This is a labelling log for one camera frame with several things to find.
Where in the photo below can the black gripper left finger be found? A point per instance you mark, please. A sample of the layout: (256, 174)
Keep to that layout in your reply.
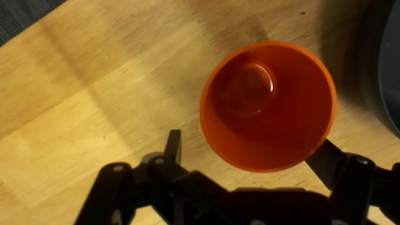
(137, 195)

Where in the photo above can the black bowl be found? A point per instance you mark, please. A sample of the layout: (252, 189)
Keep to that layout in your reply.
(394, 75)

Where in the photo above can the orange plastic cup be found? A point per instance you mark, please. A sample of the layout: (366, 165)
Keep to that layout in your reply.
(282, 117)

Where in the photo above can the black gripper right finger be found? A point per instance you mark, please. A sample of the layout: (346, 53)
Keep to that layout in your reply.
(362, 192)

